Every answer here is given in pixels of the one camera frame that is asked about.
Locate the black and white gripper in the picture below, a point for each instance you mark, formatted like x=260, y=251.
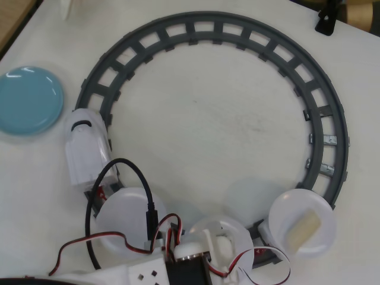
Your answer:
x=214, y=240

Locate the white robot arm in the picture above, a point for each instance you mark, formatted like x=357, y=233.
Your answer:
x=139, y=271

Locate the white translucent dish wagon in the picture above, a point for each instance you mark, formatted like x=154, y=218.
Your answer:
x=237, y=237
x=297, y=207
x=124, y=213

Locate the yellow toy sushi piece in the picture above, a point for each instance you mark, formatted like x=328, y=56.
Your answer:
x=304, y=227

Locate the white Shinkansen toy locomotive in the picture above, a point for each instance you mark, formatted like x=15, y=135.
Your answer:
x=86, y=148

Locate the blue round dish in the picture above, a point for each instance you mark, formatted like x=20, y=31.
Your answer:
x=28, y=102

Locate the silver tape piece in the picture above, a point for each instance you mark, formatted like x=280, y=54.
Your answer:
x=327, y=168
x=329, y=139

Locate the black red-rimmed object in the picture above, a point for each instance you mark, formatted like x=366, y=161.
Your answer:
x=29, y=281

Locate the black clamp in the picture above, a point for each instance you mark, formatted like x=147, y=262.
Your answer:
x=326, y=20

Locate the brown cardboard tube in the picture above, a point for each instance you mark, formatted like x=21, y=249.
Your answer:
x=360, y=13

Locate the grey circular toy rail track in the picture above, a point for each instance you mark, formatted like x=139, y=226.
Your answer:
x=207, y=28

